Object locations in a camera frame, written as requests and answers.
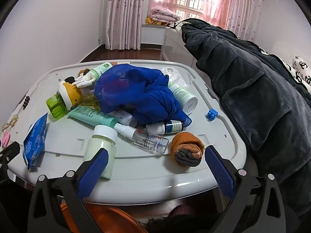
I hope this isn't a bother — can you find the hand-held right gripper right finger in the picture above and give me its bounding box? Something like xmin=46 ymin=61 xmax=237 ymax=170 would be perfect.
xmin=205 ymin=145 xmax=283 ymax=233

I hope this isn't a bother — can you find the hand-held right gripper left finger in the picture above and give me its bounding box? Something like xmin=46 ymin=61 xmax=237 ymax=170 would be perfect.
xmin=28 ymin=148 xmax=109 ymax=233

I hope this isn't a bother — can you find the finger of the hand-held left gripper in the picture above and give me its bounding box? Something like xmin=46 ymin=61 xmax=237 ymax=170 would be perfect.
xmin=0 ymin=141 xmax=20 ymax=168

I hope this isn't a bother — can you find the white capped milky bottle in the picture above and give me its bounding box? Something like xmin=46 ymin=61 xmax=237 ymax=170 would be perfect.
xmin=83 ymin=124 xmax=118 ymax=179

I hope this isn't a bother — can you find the orange plastic basin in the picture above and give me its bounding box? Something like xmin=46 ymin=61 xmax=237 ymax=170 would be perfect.
xmin=60 ymin=198 xmax=147 ymax=233

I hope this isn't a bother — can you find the pink hair clip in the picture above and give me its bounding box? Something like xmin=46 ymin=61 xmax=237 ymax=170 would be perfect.
xmin=1 ymin=132 xmax=11 ymax=149

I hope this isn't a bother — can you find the blue wet wipe packet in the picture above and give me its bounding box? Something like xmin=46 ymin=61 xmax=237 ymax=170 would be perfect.
xmin=23 ymin=113 xmax=48 ymax=171

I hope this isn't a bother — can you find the rolled orange grey sock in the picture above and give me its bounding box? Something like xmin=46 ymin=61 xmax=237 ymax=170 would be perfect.
xmin=170 ymin=132 xmax=205 ymax=168

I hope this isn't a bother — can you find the grey plastic storage box lid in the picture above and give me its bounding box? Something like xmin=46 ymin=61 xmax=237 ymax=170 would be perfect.
xmin=5 ymin=60 xmax=247 ymax=205

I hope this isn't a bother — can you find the teal squeeze tube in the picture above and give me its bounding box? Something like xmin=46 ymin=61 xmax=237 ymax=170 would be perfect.
xmin=67 ymin=105 xmax=118 ymax=128

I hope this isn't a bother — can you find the blue toy brick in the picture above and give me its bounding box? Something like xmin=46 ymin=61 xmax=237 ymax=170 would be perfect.
xmin=206 ymin=108 xmax=219 ymax=121

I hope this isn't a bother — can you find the dark fuzzy cloth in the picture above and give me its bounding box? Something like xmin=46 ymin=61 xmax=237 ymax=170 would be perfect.
xmin=147 ymin=203 xmax=220 ymax=233

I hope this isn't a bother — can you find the small dark dropper bottle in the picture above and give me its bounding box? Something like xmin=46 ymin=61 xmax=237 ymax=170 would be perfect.
xmin=146 ymin=120 xmax=184 ymax=135

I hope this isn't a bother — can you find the clear spray bottle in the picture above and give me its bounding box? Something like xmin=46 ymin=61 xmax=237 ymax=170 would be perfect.
xmin=114 ymin=123 xmax=169 ymax=155

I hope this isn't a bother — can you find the clear green bottle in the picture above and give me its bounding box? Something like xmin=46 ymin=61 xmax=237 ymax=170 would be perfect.
xmin=46 ymin=93 xmax=67 ymax=120

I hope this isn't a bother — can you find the clear yellow bottle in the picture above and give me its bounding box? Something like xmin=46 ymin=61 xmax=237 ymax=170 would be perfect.
xmin=79 ymin=91 xmax=101 ymax=111

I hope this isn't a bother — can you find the orange white toy figure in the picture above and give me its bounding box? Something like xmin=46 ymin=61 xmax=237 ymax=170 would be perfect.
xmin=58 ymin=76 xmax=82 ymax=111

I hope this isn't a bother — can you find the green white round bottle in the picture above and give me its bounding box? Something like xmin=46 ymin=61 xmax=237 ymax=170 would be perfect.
xmin=168 ymin=83 xmax=199 ymax=115

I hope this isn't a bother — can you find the dark fleece garment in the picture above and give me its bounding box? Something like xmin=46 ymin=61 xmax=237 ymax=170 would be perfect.
xmin=169 ymin=18 xmax=311 ymax=233

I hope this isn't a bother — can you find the crumpled white tissue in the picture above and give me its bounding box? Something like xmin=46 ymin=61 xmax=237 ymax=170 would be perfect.
xmin=72 ymin=71 xmax=99 ymax=89

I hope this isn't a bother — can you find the blue mesh cloth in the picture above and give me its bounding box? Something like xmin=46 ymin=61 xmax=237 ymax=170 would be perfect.
xmin=94 ymin=63 xmax=192 ymax=130

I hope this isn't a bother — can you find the light green bottle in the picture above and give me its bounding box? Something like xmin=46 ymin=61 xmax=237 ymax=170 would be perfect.
xmin=90 ymin=62 xmax=113 ymax=79

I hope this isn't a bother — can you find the clear plastic bag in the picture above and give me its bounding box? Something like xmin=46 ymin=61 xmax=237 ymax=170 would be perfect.
xmin=159 ymin=66 xmax=189 ymax=89

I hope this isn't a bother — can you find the black white patterned cloth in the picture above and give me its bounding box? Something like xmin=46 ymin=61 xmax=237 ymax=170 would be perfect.
xmin=283 ymin=56 xmax=311 ymax=86

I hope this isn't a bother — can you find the pink patterned curtain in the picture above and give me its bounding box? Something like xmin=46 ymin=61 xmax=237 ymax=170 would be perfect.
xmin=225 ymin=0 xmax=263 ymax=42
xmin=105 ymin=0 xmax=143 ymax=51

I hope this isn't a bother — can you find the yellow folded cloth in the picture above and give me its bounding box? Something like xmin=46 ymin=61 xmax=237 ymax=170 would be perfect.
xmin=145 ymin=17 xmax=170 ymax=27

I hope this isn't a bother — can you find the folded pink blanket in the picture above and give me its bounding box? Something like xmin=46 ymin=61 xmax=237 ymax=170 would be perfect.
xmin=149 ymin=7 xmax=181 ymax=23

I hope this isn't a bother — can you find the beige hair tie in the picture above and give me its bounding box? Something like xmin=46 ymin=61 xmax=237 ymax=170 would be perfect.
xmin=2 ymin=114 xmax=19 ymax=132

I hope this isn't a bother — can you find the white furniture frame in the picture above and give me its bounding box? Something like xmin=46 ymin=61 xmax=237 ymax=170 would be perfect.
xmin=161 ymin=26 xmax=196 ymax=68

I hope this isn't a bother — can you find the white wall cable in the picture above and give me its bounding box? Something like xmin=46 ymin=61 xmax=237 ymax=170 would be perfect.
xmin=98 ymin=0 xmax=103 ymax=44

